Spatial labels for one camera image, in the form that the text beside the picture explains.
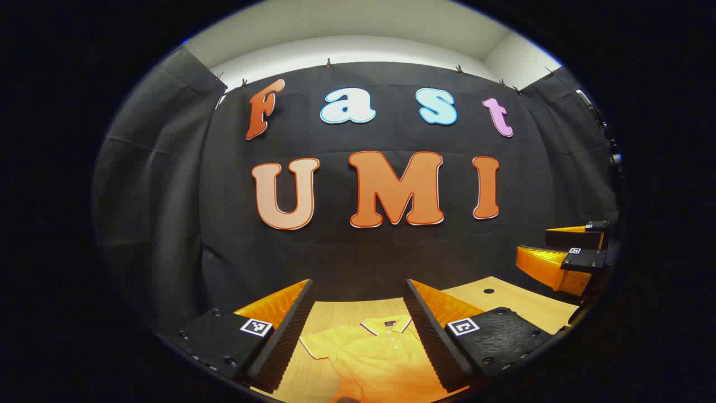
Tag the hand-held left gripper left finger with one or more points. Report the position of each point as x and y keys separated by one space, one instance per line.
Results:
x=285 y=330

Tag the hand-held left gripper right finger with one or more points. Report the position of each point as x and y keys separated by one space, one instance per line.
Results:
x=433 y=336

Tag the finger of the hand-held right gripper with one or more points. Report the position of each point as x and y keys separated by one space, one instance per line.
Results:
x=570 y=239
x=584 y=260

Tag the orange T-shirt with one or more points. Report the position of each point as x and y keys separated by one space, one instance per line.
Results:
x=375 y=358

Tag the black backdrop cloth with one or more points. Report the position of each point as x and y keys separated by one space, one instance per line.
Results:
x=335 y=252

